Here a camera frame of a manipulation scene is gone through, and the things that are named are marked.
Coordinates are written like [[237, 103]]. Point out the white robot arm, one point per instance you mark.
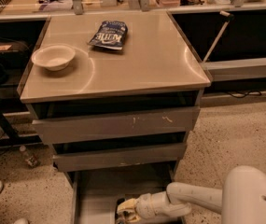
[[242, 200]]

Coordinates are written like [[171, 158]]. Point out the white bowl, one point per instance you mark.
[[53, 57]]

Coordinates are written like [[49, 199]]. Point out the grey open bottom drawer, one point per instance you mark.
[[97, 192]]

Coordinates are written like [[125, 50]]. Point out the grey middle drawer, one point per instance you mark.
[[120, 157]]

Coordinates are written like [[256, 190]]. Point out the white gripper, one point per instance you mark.
[[147, 205]]

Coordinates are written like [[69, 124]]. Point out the black bag on shelf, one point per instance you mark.
[[14, 55]]

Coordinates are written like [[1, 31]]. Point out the plastic bottle on floor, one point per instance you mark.
[[29, 157]]

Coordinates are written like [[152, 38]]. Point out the silver redbull can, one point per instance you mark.
[[121, 219]]

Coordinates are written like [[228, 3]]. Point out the grey drawer cabinet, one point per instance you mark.
[[154, 70]]

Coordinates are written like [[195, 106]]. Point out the black stand leg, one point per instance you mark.
[[15, 123]]

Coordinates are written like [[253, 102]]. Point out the grey top drawer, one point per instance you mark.
[[109, 126]]

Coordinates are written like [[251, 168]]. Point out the blue chip bag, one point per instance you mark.
[[110, 35]]

